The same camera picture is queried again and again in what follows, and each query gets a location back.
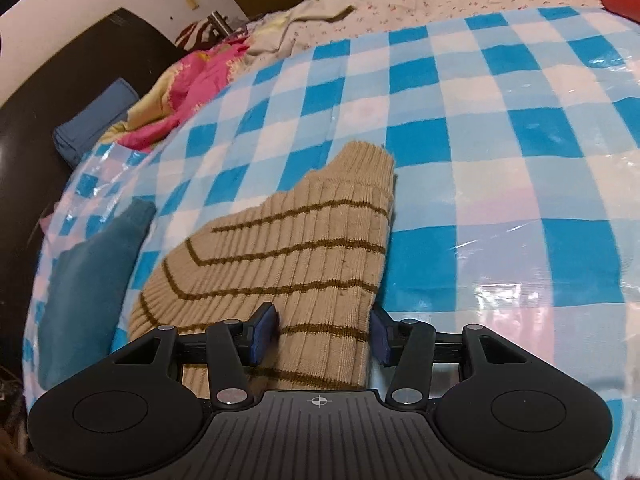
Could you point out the dark wooden headboard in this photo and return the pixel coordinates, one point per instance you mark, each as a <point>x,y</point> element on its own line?
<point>60,70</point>

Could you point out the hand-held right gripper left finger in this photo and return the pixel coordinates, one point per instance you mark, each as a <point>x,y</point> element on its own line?
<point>262,332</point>

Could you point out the teal fleece cloth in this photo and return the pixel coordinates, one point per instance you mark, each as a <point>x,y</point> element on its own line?
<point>85,285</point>

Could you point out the pink floral quilt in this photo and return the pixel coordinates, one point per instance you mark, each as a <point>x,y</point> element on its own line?
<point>195,85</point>

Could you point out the cream cloth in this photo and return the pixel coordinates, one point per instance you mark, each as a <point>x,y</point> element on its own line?
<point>295,25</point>

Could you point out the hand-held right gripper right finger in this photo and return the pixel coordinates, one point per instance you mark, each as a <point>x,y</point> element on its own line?
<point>381,335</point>

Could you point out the blue pillow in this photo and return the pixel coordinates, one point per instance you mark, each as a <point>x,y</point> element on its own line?
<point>92,122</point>

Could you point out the beige brown-striped knit sweater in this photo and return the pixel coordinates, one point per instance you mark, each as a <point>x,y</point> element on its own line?
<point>310,250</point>

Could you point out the zebra striped cloth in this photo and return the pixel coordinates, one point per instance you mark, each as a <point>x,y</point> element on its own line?
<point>192,35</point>

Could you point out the blue white checkered plastic sheet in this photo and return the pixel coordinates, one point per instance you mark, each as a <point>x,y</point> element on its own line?
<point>500,160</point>

